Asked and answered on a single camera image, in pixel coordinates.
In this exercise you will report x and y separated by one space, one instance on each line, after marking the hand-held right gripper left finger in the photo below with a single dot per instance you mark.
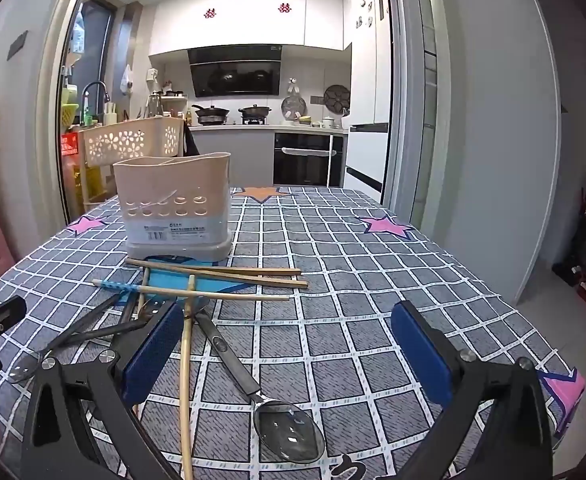
153 355

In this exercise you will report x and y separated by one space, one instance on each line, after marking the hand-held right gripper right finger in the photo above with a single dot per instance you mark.
418 355

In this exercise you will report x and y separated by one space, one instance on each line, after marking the bamboo chopstick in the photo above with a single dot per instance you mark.
253 278
188 360
144 280
233 295
248 268

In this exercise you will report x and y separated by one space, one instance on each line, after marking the beige plastic utensil holder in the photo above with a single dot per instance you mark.
173 210

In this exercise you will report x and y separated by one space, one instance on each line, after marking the grey checked star tablecloth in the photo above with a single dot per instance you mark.
348 270

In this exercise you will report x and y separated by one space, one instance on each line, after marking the red sign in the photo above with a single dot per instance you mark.
69 145

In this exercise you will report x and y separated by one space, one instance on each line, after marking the green plastic basket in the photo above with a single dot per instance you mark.
69 112

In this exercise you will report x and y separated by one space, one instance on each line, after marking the beige perforated storage cart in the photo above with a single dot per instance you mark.
128 140

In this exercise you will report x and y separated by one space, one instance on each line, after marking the grey kitchen counter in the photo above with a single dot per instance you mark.
243 155

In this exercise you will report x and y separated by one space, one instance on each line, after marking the black built-in oven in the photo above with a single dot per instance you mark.
308 160

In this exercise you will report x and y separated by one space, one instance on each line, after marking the black kitchen faucet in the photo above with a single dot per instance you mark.
95 90

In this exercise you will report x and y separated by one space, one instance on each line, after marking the black wok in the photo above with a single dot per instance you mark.
212 111

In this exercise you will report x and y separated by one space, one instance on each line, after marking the black cooking pot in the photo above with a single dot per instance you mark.
255 111

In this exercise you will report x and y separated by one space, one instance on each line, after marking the white hanging plastic bag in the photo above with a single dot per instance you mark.
126 82

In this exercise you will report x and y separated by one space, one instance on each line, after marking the white refrigerator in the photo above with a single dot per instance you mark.
368 85

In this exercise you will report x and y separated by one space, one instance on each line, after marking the round metal strainer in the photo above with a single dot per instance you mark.
293 108

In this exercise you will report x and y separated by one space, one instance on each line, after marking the black range hood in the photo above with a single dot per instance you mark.
235 72

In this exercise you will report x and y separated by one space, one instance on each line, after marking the red paper sticker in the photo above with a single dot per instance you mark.
284 8
210 13

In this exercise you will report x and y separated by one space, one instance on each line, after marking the white upper cabinets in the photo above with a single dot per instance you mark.
248 20

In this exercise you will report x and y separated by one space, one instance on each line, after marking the round dark wall trivet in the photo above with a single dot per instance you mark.
336 100

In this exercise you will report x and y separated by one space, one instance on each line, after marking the dark wall switch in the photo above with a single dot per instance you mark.
18 45

